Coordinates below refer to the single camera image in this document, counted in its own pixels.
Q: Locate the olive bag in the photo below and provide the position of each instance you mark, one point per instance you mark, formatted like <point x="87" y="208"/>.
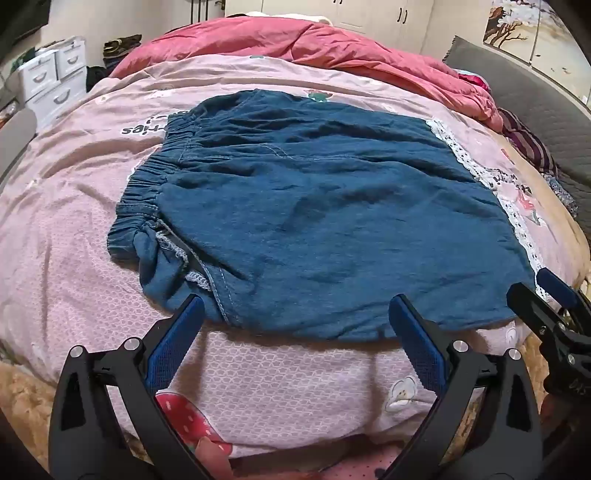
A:
<point x="122" y="46"/>

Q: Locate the magenta cloth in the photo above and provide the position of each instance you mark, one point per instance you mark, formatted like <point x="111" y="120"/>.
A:
<point x="473" y="81"/>

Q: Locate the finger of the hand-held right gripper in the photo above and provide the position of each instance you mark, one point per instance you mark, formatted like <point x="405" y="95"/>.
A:
<point x="531" y="304"/>
<point x="556" y="288"/>

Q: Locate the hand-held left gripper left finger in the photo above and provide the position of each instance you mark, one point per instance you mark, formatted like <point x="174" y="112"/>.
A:
<point x="178" y="332"/>

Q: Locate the black cloth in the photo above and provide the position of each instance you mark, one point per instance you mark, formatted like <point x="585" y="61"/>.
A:
<point x="96" y="76"/>

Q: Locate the red quilt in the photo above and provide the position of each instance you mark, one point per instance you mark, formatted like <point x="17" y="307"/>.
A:
<point x="323" y="46"/>

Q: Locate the dark coat stand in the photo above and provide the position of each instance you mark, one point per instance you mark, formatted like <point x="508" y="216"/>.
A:
<point x="199" y="9"/>

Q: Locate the blue patterned cloth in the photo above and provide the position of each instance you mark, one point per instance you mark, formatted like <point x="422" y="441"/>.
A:
<point x="563" y="194"/>

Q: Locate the dark striped cloth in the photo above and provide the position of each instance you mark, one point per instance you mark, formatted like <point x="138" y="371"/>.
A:
<point x="526" y="138"/>

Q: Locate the pink printed blanket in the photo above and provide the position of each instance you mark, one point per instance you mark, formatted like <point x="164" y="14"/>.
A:
<point x="69" y="254"/>

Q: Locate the tree painted panel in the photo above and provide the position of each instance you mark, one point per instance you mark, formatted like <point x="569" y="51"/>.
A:
<point x="512" y="23"/>

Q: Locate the grey quilted headboard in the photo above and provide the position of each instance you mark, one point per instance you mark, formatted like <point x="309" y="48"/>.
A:
<point x="545" y="115"/>

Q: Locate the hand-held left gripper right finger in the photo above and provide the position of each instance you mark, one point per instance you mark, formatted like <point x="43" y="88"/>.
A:
<point x="415" y="341"/>

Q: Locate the person's pink dotted clothing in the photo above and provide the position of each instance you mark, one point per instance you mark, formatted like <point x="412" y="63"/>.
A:
<point x="332" y="466"/>

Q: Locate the white drawer unit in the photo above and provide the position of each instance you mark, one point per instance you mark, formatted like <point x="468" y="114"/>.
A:
<point x="46" y="74"/>

